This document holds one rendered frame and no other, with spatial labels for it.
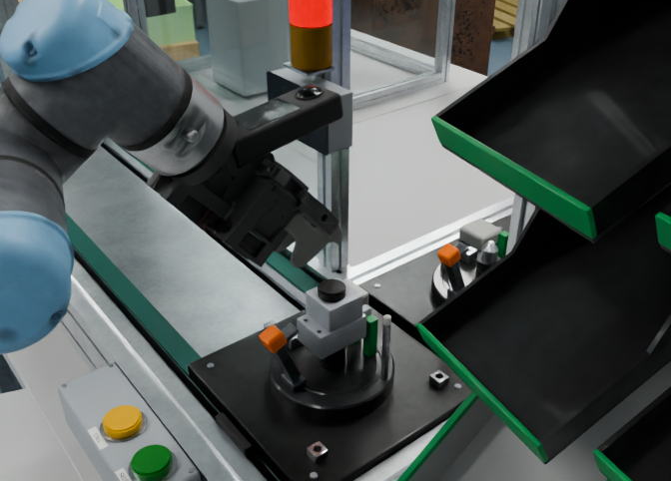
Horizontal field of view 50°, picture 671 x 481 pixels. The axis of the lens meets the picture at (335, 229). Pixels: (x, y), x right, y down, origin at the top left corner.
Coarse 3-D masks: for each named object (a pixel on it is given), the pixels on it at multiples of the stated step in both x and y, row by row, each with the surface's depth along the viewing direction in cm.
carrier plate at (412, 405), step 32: (288, 320) 91; (224, 352) 86; (256, 352) 86; (416, 352) 86; (224, 384) 81; (256, 384) 81; (416, 384) 81; (448, 384) 81; (256, 416) 77; (288, 416) 77; (384, 416) 77; (416, 416) 77; (448, 416) 78; (256, 448) 75; (288, 448) 73; (352, 448) 73; (384, 448) 73; (288, 480) 71; (320, 480) 70; (352, 480) 72
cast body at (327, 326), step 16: (320, 288) 76; (336, 288) 76; (352, 288) 77; (320, 304) 75; (336, 304) 75; (352, 304) 76; (304, 320) 78; (320, 320) 76; (336, 320) 75; (352, 320) 77; (304, 336) 78; (320, 336) 75; (336, 336) 76; (352, 336) 78; (320, 352) 76
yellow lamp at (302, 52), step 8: (296, 32) 83; (304, 32) 82; (312, 32) 82; (320, 32) 82; (328, 32) 83; (296, 40) 83; (304, 40) 83; (312, 40) 82; (320, 40) 83; (328, 40) 83; (296, 48) 84; (304, 48) 83; (312, 48) 83; (320, 48) 83; (328, 48) 84; (296, 56) 84; (304, 56) 84; (312, 56) 83; (320, 56) 84; (328, 56) 84; (296, 64) 85; (304, 64) 84; (312, 64) 84; (320, 64) 84; (328, 64) 85
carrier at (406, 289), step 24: (456, 240) 107; (480, 240) 104; (504, 240) 95; (408, 264) 102; (432, 264) 102; (480, 264) 92; (384, 288) 97; (408, 288) 97; (432, 288) 95; (384, 312) 94; (408, 312) 92
